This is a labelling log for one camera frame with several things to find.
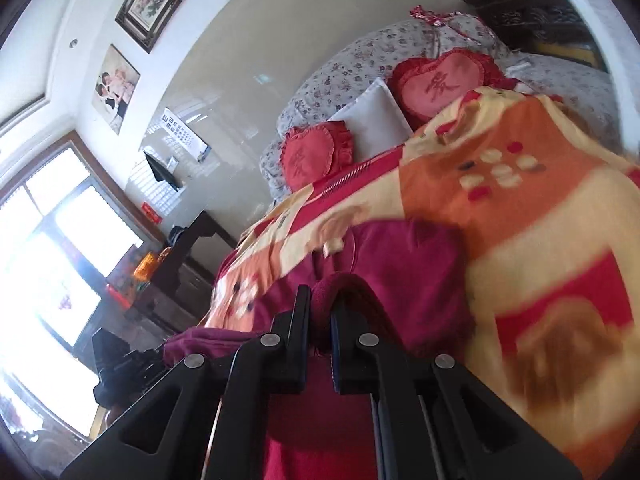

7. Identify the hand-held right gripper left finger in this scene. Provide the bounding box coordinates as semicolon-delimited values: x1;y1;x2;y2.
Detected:
60;284;313;480

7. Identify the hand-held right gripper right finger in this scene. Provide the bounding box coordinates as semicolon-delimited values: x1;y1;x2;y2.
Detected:
330;307;583;480

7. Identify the dark red sweater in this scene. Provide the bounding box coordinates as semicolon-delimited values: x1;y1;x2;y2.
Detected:
162;217;476;480

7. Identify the orange patterned box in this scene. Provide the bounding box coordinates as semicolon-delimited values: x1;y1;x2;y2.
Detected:
132;251;158;281

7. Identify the window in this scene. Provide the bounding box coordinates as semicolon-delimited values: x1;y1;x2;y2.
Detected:
0;130;146;441

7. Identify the dark wooden desk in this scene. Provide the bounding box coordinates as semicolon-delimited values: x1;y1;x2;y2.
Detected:
107;210;238;333

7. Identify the small red heart cushion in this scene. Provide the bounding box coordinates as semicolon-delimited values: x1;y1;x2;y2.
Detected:
280;121;357;192

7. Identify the black hanging cloth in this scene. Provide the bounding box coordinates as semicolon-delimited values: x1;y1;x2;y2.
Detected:
144;151;181;191

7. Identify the printed orange red blanket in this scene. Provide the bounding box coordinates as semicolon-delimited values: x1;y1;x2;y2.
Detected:
202;85;640;480

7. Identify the white pillow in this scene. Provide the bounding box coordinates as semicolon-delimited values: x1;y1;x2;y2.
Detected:
327;77;415;163

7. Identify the eye chart poster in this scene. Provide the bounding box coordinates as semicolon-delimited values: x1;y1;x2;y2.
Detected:
160;107;210;161

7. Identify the large red heart cushion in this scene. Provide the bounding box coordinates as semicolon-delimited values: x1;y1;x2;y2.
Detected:
390;47;506;123

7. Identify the floral folded quilt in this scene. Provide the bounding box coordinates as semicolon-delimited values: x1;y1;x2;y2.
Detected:
259;10;513;201

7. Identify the red patterned cloth bundle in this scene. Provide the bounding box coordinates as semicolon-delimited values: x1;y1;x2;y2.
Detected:
410;4;496;43

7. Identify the floral bed sheet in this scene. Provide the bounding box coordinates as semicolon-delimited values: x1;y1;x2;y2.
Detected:
505;52;623;153

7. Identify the dark carved wooden cabinet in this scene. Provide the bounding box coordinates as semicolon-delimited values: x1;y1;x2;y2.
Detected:
465;0;608;68

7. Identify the wall photo poster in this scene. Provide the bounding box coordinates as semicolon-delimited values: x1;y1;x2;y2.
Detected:
91;44;141;136

